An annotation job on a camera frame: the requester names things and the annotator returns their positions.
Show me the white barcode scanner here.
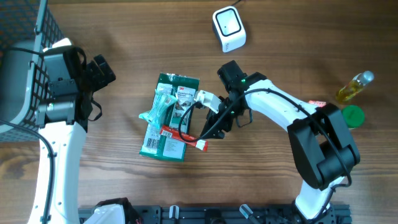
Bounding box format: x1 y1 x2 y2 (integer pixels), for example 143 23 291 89
212 6 246 53

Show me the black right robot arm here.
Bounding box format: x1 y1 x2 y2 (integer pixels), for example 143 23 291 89
194 60 360 223

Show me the yellow Vim liquid bottle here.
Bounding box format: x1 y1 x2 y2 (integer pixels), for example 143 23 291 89
335 71 374 103

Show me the green snack packet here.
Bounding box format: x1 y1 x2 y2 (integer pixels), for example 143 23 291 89
139 73 200 162

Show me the grey plastic mesh basket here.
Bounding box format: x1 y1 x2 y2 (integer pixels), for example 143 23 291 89
1 0 64 131

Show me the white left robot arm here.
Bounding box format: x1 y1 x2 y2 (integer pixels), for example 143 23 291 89
28 45 116 223

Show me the red Nescafe stick sachet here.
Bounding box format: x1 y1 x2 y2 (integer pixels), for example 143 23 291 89
160 125 208 152

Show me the green lid jar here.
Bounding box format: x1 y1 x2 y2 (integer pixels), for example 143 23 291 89
341 105 365 129

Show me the mint green sachet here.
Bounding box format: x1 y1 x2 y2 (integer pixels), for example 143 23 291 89
139 90 177 129

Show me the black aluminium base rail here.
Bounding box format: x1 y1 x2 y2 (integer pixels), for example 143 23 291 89
77 204 352 224

